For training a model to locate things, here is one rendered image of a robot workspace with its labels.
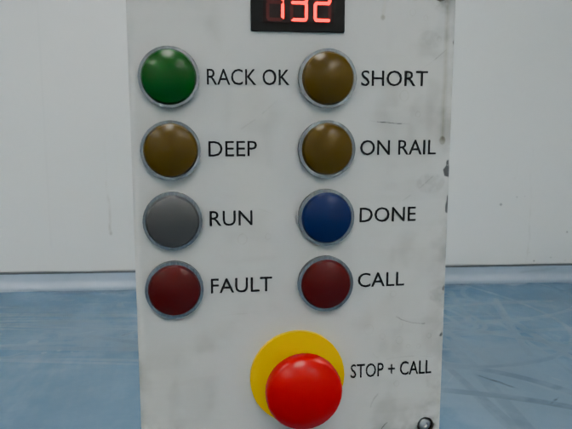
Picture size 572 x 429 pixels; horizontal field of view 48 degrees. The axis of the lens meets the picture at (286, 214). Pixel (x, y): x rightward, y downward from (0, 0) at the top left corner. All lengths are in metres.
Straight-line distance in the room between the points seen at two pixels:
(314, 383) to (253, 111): 0.14
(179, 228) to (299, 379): 0.10
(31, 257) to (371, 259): 3.68
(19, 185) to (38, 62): 0.70
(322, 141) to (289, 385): 0.12
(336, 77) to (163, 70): 0.09
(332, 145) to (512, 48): 3.72
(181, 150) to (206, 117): 0.02
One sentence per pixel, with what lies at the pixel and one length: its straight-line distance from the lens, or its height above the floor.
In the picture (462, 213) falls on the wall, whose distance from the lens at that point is 3.97.
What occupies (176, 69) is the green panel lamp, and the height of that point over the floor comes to 1.02.
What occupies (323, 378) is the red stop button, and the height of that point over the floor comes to 0.86.
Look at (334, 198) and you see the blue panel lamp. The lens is 0.34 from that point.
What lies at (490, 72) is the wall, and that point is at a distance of 3.98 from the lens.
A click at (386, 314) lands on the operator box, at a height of 0.88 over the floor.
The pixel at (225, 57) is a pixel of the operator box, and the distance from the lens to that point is 0.33.
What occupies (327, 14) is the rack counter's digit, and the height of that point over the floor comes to 1.04.
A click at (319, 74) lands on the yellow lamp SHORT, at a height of 1.01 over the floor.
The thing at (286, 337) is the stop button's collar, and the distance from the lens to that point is 0.35.
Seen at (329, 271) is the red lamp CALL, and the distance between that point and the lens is 0.34.
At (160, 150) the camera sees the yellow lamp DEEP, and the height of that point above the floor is 0.98.
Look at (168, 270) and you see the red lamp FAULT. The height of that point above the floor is 0.92.
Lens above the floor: 0.99
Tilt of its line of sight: 9 degrees down
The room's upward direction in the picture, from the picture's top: straight up
